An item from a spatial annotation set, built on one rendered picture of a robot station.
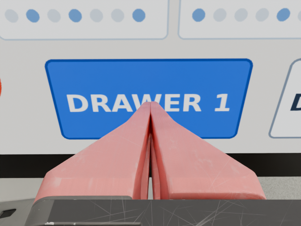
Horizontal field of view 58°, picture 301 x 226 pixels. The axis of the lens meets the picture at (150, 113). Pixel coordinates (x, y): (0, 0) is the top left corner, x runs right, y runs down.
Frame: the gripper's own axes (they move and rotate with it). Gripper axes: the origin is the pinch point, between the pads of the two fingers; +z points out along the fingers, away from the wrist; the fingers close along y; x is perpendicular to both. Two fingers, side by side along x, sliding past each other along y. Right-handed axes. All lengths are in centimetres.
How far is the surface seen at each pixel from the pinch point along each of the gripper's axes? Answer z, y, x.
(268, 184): 62, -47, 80
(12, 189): 32, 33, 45
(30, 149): 1.3, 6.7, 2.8
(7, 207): 27, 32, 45
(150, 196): 57, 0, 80
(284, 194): 59, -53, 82
